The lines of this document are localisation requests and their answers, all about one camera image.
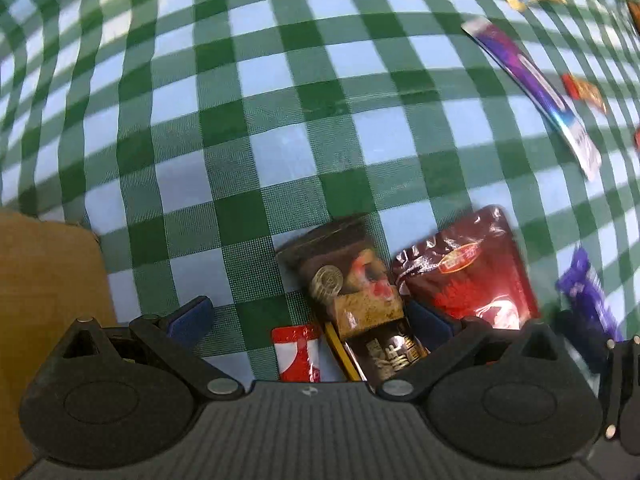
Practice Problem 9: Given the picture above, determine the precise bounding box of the red and white snack packet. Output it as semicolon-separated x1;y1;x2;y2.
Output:
271;324;323;383

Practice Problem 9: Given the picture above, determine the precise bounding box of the purple snack packet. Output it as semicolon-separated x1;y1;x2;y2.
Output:
556;246;623;373

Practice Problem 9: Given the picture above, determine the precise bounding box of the dark red glossy pouch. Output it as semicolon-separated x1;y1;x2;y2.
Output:
391;205;543;331

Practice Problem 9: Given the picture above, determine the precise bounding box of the yellow wrapper strip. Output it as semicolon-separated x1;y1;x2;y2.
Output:
324;321;362;382

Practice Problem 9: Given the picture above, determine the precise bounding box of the brown snack packet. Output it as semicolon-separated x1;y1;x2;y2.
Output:
276;216;406;338

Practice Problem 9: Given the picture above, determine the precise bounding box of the black snack packet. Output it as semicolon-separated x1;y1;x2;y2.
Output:
347;321;430;385

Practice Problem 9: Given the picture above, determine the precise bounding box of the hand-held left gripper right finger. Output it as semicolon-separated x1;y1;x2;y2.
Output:
375;301;566;403

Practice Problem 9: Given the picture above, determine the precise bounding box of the long purple snack bar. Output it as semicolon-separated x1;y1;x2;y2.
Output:
461;16;603;181

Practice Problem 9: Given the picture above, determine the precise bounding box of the orange red wrapped candy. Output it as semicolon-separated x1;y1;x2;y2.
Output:
561;73;608;115

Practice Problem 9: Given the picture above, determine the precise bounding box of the cardboard box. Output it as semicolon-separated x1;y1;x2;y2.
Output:
0;208;118;480

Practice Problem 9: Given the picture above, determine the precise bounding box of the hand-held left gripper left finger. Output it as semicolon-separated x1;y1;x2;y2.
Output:
60;296;246;401

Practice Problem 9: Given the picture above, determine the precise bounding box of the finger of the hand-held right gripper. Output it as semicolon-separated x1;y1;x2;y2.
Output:
597;335;640;456

